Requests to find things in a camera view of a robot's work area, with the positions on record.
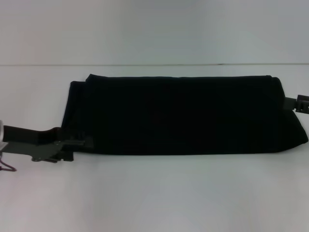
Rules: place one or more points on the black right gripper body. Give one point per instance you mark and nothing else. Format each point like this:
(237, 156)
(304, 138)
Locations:
(303, 102)

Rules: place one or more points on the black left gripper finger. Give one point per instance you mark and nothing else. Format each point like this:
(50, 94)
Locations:
(82, 143)
(64, 156)

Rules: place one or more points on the black shirt with FREE print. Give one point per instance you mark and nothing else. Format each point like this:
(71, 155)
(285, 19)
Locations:
(178, 116)

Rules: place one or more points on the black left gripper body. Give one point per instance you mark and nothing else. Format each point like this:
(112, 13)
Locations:
(31, 142)

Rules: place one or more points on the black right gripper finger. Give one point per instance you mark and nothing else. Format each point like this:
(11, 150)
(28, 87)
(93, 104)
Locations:
(290, 104)

